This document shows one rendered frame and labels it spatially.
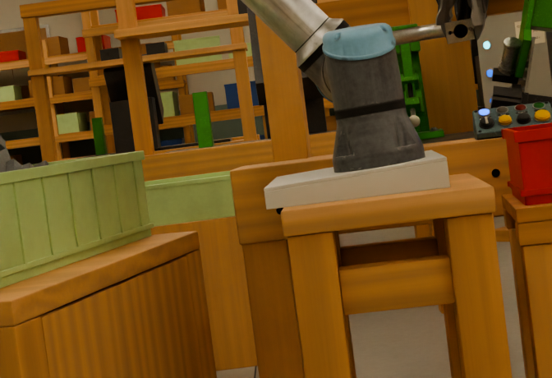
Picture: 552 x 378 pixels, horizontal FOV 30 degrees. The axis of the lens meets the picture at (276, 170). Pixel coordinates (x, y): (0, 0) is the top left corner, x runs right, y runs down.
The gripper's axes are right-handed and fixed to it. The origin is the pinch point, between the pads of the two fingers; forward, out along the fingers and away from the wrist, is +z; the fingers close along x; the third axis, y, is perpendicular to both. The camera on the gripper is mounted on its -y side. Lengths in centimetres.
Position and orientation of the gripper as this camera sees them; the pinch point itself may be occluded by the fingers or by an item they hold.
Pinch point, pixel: (463, 31)
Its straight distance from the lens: 201.2
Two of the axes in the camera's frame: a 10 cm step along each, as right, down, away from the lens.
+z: 1.2, 9.0, 4.2
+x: 8.9, 0.9, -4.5
